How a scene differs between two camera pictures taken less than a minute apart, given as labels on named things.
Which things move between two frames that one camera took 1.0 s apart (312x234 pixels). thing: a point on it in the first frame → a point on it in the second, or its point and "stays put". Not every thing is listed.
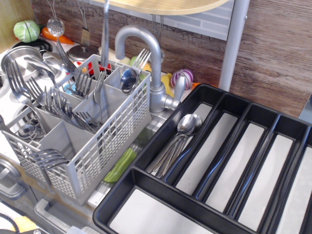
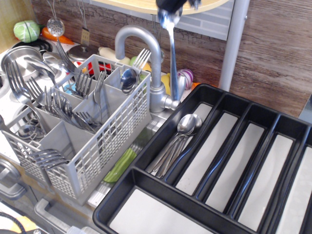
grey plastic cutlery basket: (73, 135) stays put
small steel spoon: (106, 35) → (169, 19)
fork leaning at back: (66, 59) stays put
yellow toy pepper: (166, 79) stays put
